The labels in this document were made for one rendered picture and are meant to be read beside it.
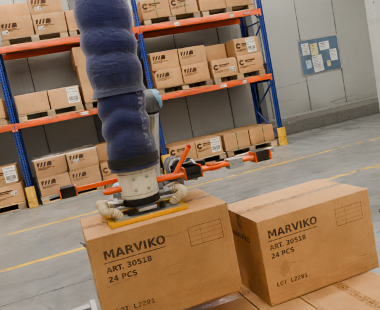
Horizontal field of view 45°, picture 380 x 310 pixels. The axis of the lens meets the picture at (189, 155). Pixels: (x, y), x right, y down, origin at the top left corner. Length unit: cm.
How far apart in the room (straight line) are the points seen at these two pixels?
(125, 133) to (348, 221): 112
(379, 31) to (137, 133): 323
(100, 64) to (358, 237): 143
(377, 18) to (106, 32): 326
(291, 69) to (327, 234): 1004
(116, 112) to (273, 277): 100
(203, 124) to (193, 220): 918
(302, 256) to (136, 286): 77
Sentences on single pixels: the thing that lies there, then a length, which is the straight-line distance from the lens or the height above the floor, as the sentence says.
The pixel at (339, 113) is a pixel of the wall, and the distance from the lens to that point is 1267.
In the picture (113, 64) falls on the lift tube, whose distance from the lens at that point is 191.
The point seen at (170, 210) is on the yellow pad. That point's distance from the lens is 195.
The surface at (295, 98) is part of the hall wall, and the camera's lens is 1213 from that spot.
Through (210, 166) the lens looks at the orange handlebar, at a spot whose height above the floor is 120.
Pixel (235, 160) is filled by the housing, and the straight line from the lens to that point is 213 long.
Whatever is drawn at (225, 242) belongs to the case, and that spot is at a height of 90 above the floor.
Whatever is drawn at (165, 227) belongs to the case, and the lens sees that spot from 189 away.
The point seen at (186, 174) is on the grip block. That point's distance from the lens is 205.
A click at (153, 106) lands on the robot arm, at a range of 264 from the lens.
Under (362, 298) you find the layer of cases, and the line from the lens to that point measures 219.
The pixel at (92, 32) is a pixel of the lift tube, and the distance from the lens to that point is 194.
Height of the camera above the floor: 155
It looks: 8 degrees down
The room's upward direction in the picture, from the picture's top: 11 degrees counter-clockwise
